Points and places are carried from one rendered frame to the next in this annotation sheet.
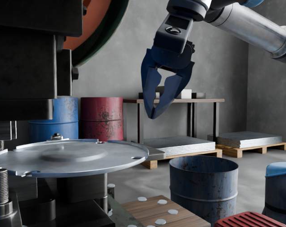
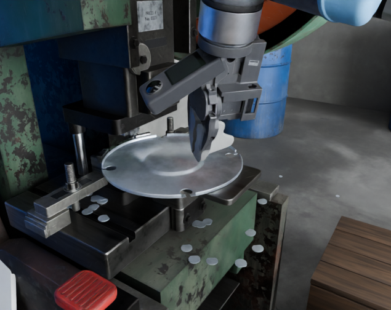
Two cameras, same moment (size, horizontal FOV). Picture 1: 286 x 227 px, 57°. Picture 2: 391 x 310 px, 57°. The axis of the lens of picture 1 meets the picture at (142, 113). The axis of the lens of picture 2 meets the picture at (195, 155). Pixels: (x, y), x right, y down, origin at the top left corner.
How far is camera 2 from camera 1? 0.58 m
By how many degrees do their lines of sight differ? 63
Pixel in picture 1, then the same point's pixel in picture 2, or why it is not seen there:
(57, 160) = (143, 163)
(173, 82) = (200, 132)
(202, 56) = not seen: outside the picture
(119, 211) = (212, 229)
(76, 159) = (149, 169)
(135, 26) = not seen: outside the picture
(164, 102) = (196, 150)
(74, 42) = (284, 9)
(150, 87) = (191, 128)
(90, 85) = not seen: outside the picture
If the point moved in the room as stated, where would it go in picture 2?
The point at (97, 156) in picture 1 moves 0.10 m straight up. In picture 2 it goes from (167, 173) to (165, 125)
